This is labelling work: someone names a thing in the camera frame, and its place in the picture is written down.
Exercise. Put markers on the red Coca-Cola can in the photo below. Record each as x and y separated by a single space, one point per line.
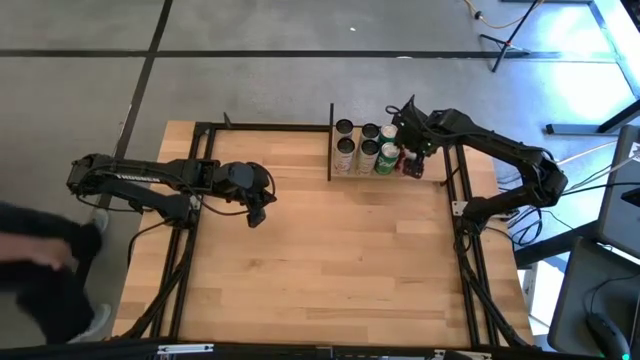
403 162

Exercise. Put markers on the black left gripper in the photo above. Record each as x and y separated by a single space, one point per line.
240 180

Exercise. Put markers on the grey desk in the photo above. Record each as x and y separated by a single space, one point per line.
575 300

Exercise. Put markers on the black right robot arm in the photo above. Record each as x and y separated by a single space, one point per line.
500 145

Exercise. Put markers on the grey flat panel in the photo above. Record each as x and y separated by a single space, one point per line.
617 200

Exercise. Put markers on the black desk leg bar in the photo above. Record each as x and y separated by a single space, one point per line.
550 247
575 129

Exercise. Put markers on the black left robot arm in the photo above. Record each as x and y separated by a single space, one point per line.
140 175

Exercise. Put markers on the white Celsius can orange print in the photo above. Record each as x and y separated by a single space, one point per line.
367 160

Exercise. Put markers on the green Sprite can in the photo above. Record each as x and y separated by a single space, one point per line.
386 161
387 134

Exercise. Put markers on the black tripod stand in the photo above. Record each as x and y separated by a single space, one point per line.
505 45

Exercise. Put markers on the person's hand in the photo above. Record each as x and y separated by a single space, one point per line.
40 252

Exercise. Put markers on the white shoe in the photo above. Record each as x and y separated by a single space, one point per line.
100 222
97 320

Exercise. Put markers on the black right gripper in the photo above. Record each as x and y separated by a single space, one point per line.
417 132

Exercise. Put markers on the wooden shelf black frame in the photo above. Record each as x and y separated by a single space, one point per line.
434 167

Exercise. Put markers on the black computer mouse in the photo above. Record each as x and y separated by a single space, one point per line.
607 335

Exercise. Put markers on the white Celsius can red print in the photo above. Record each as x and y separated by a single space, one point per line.
344 160

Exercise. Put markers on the person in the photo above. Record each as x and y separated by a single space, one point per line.
45 300

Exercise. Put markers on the black aluminium table frame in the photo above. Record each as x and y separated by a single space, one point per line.
270 127

